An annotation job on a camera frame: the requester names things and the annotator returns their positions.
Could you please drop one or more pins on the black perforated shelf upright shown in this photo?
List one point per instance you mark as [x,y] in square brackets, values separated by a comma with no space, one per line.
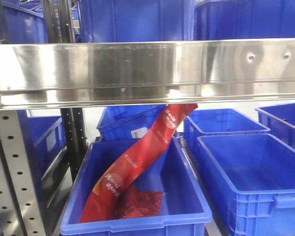
[74,127]

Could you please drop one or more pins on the blue bin left shelf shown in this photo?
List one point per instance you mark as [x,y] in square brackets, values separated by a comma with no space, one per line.
[43,137]

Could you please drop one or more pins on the blue bin top middle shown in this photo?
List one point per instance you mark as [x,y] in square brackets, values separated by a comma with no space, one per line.
[136,20]

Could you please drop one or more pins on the perforated steel shelf upright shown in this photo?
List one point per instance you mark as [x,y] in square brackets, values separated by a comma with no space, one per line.
[22,201]

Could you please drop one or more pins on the tilted blue bin with label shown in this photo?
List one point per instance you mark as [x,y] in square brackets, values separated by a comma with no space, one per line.
[127,122]

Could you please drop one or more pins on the blue bin behind right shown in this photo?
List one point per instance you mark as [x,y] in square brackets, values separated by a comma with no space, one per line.
[217,122]

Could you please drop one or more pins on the red snack bag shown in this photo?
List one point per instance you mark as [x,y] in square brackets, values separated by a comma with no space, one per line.
[135,160]

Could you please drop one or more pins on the red dried meat packet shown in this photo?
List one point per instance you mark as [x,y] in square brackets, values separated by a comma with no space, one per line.
[138,203]

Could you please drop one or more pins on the blue bin with red bag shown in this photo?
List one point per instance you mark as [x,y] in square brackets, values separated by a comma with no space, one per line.
[184,209]

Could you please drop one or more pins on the blue bin top right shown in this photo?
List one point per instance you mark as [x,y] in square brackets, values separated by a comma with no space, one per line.
[244,19]

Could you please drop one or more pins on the empty blue bin front right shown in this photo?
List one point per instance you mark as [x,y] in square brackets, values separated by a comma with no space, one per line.
[251,179]

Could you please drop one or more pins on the blue bin far right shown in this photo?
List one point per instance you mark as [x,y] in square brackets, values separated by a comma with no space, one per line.
[280,119]

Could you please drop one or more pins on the blue bin top left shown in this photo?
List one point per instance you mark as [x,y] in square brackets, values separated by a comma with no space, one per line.
[25,21]

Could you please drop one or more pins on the stainless rail of right shelf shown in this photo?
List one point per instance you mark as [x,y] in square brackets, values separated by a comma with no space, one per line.
[42,76]

